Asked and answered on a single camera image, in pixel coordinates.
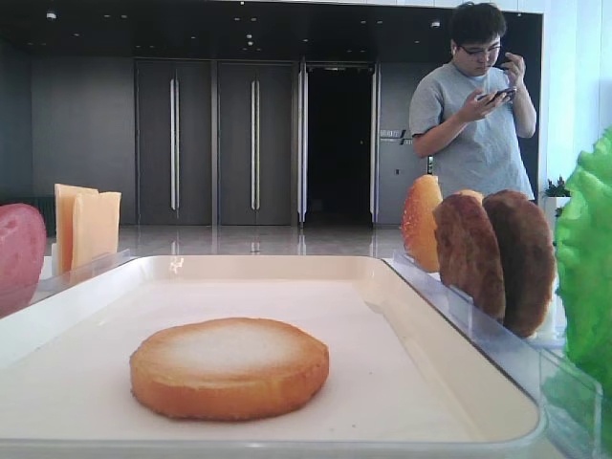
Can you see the white pusher block far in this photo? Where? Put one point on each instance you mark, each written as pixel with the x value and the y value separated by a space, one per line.
pixel 50 264

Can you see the rear brown meat patty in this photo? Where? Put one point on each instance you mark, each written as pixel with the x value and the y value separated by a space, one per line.
pixel 527 258

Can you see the dark double door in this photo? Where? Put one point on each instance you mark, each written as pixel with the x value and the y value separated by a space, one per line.
pixel 216 142

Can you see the man in grey t-shirt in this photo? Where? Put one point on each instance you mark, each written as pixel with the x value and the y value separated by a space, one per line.
pixel 475 145

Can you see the far clear acrylic rack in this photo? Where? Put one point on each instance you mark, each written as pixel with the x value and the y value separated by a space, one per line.
pixel 54 285

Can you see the potted green plant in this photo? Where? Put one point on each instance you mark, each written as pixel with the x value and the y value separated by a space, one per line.
pixel 557 188

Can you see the green lettuce leaf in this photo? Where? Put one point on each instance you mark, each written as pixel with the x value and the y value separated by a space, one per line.
pixel 583 252

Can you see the front red tomato slice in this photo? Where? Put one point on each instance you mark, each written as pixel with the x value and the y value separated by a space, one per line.
pixel 23 243

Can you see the bread slice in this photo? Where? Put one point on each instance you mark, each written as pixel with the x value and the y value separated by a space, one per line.
pixel 228 369
pixel 479 197
pixel 418 225

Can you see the front brown meat patty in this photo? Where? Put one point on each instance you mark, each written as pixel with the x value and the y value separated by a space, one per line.
pixel 468 253

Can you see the white plastic tray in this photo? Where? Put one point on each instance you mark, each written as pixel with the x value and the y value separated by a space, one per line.
pixel 403 383

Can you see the dark smartphone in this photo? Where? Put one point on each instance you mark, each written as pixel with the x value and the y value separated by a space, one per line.
pixel 506 94

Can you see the brown meat patty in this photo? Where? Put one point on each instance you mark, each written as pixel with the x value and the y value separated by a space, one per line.
pixel 468 253
pixel 527 258

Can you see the rear orange cheese slice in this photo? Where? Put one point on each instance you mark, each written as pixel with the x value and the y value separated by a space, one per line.
pixel 65 196

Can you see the small wall screen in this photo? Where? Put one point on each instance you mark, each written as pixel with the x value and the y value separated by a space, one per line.
pixel 429 165

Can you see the front yellow cheese slice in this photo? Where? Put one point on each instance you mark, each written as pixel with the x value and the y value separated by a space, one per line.
pixel 95 226

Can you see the right clear acrylic rack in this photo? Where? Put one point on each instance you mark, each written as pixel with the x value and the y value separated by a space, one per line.
pixel 502 334

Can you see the clear acrylic rack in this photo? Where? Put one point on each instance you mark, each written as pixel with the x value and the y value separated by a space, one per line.
pixel 54 285
pixel 502 334

